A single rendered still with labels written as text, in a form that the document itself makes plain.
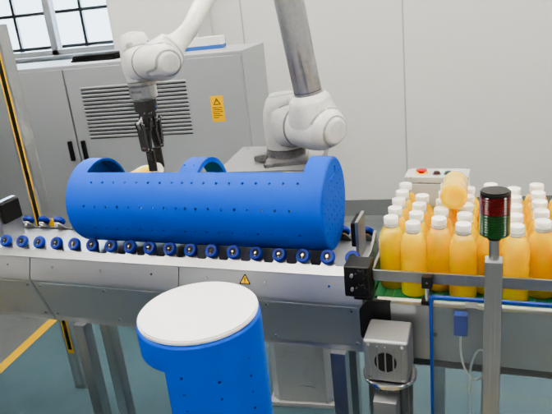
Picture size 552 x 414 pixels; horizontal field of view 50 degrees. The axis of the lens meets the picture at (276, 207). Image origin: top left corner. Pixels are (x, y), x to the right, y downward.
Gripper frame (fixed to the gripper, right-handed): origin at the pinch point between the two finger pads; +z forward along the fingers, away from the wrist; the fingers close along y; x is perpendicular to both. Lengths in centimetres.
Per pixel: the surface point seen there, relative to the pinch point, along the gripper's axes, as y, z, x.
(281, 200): 19, 8, 51
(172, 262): 17.0, 29.8, 10.2
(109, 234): 17.0, 20.7, -11.5
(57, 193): -116, 52, -149
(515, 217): 16, 13, 112
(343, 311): 18, 42, 66
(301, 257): 17, 26, 54
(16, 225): 4, 24, -64
